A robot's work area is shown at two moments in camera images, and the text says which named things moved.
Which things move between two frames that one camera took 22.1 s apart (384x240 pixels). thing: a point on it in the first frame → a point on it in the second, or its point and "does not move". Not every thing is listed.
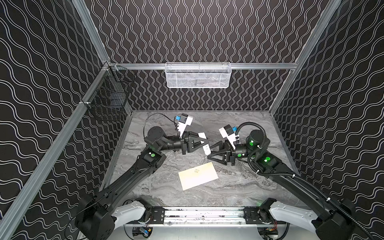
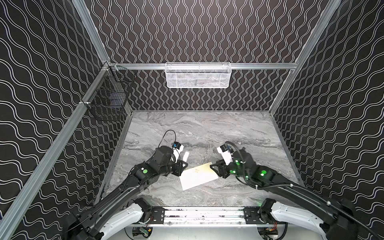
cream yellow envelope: [197, 176] does not move
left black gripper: [184, 144] → [178, 167]
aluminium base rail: [205, 217] does not move
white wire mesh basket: [198, 75] does not move
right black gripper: [229, 152] → [222, 168]
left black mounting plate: [158, 214] does not move
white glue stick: [206, 148] → [186, 156]
